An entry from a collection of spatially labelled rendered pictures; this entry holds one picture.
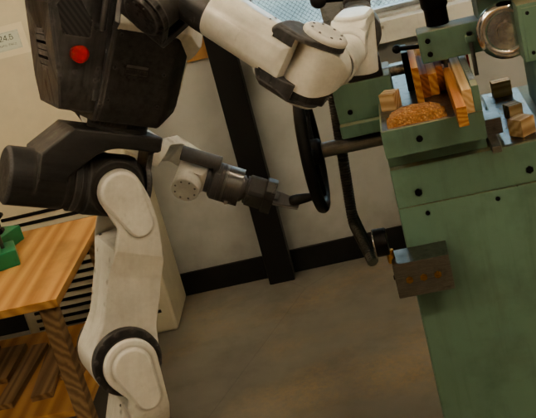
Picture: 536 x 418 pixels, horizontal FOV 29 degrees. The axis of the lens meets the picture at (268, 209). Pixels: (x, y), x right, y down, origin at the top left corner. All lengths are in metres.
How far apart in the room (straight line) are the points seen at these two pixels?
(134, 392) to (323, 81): 0.75
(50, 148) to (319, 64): 0.55
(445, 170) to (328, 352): 1.18
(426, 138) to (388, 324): 1.29
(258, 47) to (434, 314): 0.89
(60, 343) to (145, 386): 0.83
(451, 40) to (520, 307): 0.61
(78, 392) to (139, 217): 1.04
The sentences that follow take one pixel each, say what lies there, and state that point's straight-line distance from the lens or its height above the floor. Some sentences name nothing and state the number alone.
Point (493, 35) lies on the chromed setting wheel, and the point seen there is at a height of 1.02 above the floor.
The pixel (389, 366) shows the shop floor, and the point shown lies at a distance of 3.12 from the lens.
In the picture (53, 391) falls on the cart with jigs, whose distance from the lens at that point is 3.13.
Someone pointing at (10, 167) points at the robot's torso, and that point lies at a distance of 1.97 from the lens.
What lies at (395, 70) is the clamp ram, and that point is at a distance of 2.41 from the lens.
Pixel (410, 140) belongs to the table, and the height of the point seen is 0.87.
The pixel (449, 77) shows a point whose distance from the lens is 2.30.
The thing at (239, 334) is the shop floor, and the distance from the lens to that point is 3.54.
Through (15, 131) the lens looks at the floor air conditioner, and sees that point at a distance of 3.54.
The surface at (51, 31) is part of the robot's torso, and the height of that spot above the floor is 1.29.
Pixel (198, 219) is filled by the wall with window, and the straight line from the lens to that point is 3.85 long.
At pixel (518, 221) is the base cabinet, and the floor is 0.63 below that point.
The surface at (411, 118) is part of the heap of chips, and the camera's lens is 2.16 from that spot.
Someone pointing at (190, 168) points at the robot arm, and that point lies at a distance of 2.37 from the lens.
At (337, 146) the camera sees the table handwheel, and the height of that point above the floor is 0.82.
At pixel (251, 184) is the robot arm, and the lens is 2.37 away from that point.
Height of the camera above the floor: 1.50
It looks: 19 degrees down
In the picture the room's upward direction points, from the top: 15 degrees counter-clockwise
